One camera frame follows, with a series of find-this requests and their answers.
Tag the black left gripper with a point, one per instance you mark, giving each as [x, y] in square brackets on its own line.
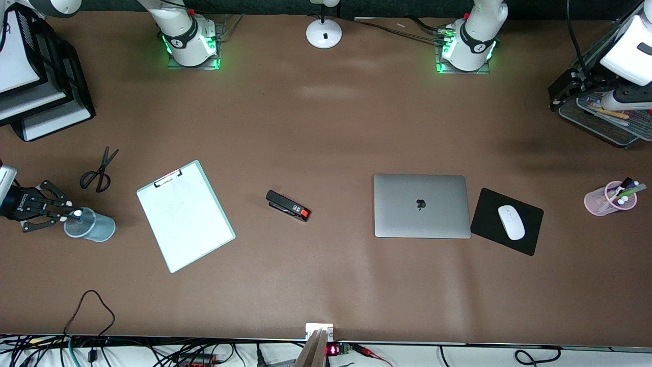
[571, 84]

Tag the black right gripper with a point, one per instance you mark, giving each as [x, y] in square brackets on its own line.
[20, 203]

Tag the blue marker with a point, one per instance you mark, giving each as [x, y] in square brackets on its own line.
[78, 212]

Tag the silver laptop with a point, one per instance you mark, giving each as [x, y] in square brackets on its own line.
[407, 214]

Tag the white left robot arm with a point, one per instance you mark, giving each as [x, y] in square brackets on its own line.
[476, 41]

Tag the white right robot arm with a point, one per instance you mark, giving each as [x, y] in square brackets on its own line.
[183, 30]

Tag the yellow marker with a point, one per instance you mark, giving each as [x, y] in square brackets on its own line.
[611, 113]

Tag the white marker with black cap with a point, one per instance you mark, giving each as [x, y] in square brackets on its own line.
[625, 182]

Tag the green marker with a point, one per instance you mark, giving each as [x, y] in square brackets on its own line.
[634, 191]

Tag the grey mesh desk tray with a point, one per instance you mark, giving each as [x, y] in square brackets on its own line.
[586, 122]

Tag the blue mesh pen cup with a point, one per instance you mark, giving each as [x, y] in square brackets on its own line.
[99, 229]

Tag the black scissors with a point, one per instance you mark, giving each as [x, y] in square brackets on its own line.
[104, 169]

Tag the pink mesh pen cup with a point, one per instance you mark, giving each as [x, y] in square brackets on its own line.
[596, 204]

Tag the black stacked letter tray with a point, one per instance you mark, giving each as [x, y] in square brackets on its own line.
[76, 86]

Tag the white computer mouse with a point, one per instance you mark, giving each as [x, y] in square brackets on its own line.
[511, 221]

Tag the white board with green edge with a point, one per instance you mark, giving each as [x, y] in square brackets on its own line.
[193, 234]

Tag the black mouse pad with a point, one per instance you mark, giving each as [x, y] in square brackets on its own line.
[489, 219]

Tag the mint green clipboard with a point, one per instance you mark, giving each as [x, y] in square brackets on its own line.
[197, 164]

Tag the red terminal strip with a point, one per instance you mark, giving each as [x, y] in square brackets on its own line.
[198, 362]

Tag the black red stapler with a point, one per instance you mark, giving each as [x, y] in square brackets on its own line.
[285, 204]

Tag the white round lamp base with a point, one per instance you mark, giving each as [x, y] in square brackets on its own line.
[324, 33]

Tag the red display module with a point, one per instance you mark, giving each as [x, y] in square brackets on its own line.
[332, 350]

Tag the white pole bracket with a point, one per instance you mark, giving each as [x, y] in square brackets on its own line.
[311, 327]

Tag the grey camera pole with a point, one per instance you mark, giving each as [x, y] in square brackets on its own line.
[313, 354]

